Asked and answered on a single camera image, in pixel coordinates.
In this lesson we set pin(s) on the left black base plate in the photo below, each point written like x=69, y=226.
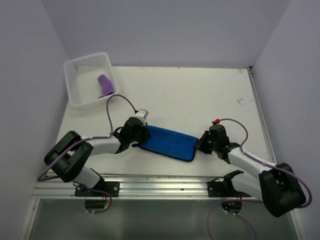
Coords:
x=110, y=187

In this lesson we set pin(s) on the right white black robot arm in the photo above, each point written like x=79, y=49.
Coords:
x=274, y=185

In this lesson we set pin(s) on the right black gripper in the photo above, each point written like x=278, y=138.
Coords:
x=200, y=144

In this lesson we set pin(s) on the aluminium mounting rail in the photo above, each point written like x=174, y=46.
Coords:
x=134, y=187

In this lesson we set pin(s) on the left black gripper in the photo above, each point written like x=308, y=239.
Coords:
x=146, y=134

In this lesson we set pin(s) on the blue towel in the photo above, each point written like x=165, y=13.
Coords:
x=169, y=143

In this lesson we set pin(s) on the aluminium table edge rail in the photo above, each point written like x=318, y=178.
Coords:
x=267, y=139

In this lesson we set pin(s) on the purple towel black trim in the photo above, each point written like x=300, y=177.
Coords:
x=106, y=85

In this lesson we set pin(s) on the white plastic basket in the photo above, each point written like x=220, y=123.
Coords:
x=81, y=80

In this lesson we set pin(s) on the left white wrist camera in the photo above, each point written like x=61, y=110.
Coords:
x=142, y=115

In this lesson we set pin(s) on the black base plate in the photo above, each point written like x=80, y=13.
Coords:
x=217, y=189
x=110, y=187

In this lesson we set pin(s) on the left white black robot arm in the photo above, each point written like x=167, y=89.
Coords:
x=68, y=157

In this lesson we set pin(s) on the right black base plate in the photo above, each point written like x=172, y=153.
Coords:
x=217, y=189

